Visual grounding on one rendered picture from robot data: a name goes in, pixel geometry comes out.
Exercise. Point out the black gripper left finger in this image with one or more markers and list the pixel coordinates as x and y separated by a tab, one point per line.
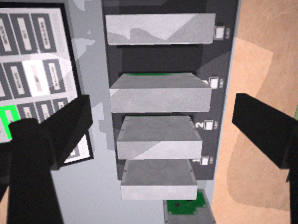
35	150

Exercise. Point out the black-framed status screen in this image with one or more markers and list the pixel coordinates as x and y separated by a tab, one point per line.
38	74

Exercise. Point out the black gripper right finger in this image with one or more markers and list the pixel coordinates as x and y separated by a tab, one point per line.
275	134

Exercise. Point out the black drive dock housing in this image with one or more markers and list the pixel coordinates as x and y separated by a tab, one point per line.
209	62

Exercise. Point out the white hard drive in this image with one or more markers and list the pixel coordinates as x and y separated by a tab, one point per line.
189	211
147	29
160	92
158	137
158	179

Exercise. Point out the grey flat mat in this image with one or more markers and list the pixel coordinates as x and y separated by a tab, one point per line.
89	192

